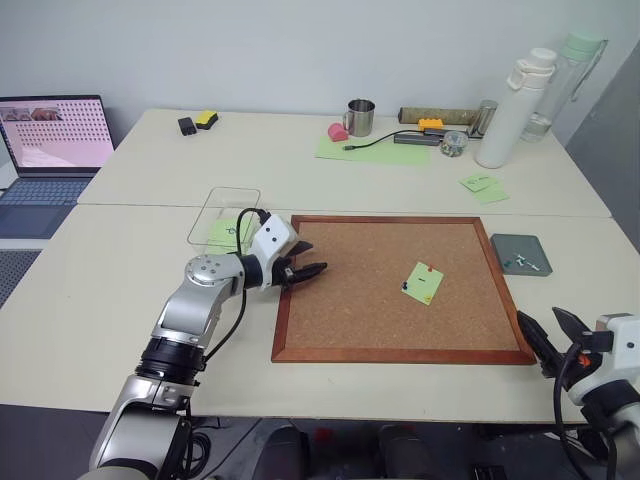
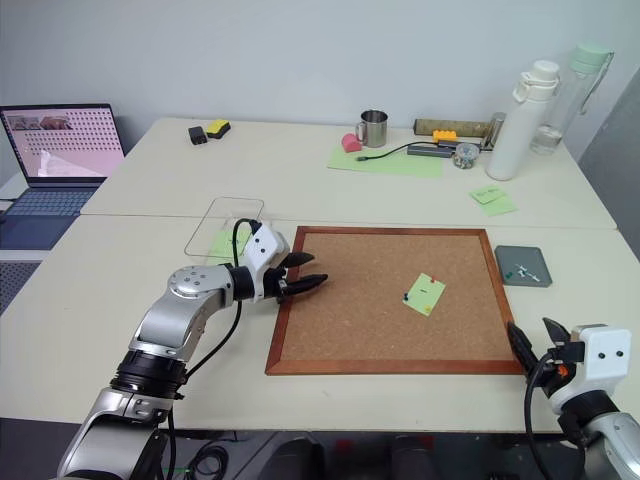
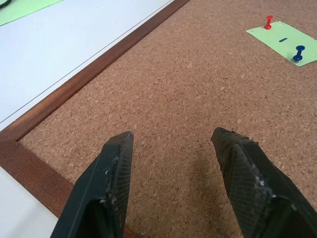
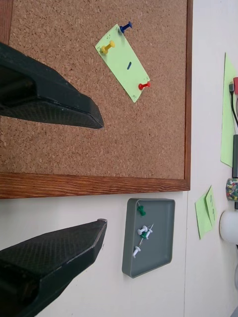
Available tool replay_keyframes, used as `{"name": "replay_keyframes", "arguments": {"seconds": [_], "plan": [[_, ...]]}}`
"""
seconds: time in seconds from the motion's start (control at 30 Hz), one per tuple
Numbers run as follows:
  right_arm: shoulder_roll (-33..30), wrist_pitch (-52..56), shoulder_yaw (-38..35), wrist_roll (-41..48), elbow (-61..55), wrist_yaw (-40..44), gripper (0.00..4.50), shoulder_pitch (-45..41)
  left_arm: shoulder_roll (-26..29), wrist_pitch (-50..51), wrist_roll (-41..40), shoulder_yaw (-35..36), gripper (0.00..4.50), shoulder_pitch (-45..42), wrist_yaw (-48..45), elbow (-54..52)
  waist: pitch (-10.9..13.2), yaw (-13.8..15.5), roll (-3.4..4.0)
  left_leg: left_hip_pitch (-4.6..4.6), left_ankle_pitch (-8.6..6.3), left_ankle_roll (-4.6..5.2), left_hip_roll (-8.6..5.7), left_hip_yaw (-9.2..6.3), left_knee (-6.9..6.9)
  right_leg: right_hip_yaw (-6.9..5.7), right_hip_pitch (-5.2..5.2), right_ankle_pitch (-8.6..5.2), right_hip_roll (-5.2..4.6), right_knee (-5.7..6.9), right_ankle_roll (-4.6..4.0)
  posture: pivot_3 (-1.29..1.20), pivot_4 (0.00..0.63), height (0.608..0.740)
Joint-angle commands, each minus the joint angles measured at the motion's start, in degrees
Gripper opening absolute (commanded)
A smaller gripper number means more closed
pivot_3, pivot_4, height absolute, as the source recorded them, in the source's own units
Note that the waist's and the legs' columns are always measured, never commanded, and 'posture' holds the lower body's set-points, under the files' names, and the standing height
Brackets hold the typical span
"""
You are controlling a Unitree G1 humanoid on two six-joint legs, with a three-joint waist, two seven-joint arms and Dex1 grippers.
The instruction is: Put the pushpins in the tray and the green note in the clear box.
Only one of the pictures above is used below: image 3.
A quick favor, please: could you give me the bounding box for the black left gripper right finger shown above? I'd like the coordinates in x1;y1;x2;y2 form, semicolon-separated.
211;127;317;238

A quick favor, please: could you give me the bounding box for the light green paper note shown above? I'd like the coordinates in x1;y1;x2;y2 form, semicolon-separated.
245;21;317;67

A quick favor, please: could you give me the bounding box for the blue push pin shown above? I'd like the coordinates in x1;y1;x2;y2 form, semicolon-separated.
292;45;306;61

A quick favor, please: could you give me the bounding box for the light green mat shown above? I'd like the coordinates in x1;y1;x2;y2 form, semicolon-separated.
0;0;65;27

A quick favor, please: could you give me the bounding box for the cork board with wooden frame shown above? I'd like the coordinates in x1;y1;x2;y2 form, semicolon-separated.
0;0;317;238

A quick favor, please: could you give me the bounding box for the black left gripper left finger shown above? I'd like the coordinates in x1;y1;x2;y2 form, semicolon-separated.
50;130;135;238

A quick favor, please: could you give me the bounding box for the red push pin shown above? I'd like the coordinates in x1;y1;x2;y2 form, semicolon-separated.
263;15;274;30

